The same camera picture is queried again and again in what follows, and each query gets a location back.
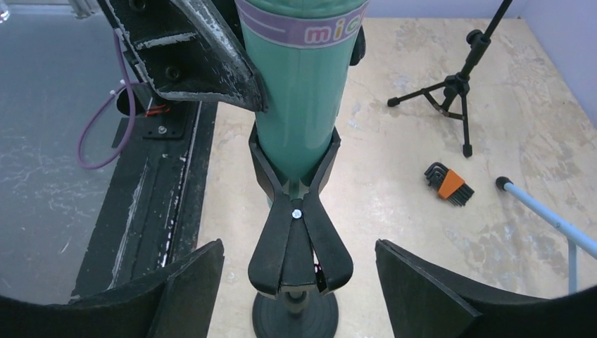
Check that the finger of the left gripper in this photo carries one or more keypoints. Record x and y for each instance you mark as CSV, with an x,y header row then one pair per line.
x,y
189,50

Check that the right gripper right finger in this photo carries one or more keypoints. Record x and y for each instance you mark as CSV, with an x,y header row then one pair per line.
x,y
426,300

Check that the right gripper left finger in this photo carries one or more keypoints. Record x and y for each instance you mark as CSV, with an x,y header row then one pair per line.
x,y
174,301

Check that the teal toy microphone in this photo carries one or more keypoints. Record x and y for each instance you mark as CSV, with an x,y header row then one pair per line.
x,y
303,50

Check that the black round-base mic stand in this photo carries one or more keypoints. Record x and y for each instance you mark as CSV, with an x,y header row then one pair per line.
x,y
299,259

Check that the orange black hex key set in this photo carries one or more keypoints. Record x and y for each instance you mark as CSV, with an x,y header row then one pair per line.
x,y
448,184

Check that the blue music stand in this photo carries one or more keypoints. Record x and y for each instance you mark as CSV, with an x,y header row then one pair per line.
x,y
575,237

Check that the black tripod mic stand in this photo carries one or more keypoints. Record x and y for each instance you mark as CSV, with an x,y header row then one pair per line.
x,y
449,97

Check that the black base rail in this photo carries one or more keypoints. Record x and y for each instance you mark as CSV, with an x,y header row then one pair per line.
x,y
151,213

